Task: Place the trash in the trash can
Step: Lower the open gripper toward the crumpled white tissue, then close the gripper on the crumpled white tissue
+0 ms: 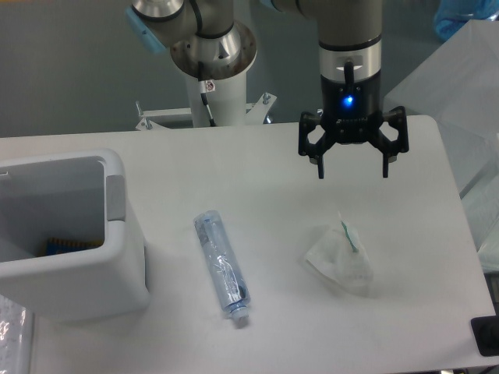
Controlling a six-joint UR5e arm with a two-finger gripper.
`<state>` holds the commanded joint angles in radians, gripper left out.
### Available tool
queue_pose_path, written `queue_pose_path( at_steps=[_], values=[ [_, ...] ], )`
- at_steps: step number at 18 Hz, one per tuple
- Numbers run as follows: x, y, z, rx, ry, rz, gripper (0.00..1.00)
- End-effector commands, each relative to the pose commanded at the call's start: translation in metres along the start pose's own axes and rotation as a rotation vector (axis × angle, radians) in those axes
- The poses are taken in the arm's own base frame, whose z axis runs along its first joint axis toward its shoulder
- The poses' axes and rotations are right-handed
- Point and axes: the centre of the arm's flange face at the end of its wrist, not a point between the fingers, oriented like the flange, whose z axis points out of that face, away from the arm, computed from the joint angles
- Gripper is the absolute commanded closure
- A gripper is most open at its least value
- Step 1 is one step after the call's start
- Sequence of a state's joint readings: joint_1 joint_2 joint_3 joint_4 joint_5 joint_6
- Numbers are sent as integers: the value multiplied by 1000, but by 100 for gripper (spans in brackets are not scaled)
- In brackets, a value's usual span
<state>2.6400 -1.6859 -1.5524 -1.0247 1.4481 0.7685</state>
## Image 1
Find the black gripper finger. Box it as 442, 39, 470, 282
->
368, 106, 409, 178
298, 111, 334, 179

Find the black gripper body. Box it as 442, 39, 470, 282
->
319, 72, 384, 145

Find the white tissue wrapper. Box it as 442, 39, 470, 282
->
304, 213, 373, 298

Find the crushed clear plastic bottle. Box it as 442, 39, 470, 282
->
193, 210, 250, 328

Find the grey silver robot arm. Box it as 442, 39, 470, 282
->
126, 1, 409, 168

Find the white plastic trash can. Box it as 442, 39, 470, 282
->
1, 149, 150, 322

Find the blue plastic bag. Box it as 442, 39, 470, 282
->
434, 0, 498, 41

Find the black device at table edge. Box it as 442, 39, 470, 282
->
471, 316, 498, 357

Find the yellow blue item in bin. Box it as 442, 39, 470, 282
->
40, 238, 104, 256

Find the clear plastic sheet lower left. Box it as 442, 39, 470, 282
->
1, 296, 34, 373

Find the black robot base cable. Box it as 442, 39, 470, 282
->
197, 61, 218, 128

